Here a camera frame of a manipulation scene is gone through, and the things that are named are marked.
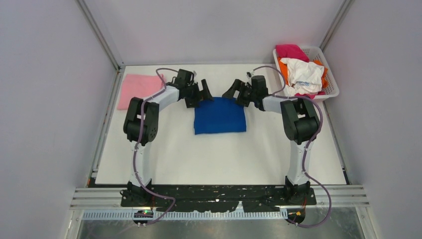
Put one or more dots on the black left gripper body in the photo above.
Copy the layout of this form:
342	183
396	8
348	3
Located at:
193	96

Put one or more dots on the orange t shirt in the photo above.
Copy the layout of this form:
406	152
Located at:
284	71

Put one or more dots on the white plastic basket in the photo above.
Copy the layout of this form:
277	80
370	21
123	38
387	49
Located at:
314	53

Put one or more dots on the blue printed t shirt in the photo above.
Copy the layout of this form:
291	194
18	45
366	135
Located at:
219	116

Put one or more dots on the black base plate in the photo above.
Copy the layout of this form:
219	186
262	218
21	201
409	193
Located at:
214	198

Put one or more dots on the magenta t shirt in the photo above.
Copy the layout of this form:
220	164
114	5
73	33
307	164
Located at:
294	51

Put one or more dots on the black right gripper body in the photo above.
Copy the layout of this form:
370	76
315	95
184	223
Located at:
246	95

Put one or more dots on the folded pink t shirt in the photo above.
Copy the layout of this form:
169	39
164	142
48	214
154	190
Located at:
140	86

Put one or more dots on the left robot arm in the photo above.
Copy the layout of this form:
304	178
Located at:
141	127

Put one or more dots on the white t shirt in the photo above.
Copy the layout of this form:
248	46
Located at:
304	77

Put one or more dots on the white slotted cable duct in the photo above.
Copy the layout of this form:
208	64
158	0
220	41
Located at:
148	215

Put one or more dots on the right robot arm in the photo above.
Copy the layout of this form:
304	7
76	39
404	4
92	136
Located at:
301	125

